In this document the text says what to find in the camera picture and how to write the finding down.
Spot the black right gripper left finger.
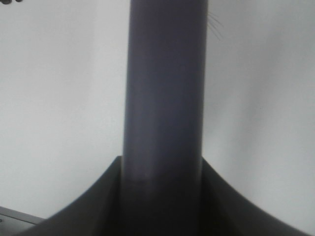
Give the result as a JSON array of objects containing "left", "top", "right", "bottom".
[{"left": 17, "top": 156, "right": 121, "bottom": 236}]

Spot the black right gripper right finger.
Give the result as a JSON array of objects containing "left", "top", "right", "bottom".
[{"left": 200, "top": 159, "right": 307, "bottom": 236}]

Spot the grey hand brush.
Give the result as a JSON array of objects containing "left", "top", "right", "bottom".
[{"left": 120, "top": 0, "right": 208, "bottom": 236}]

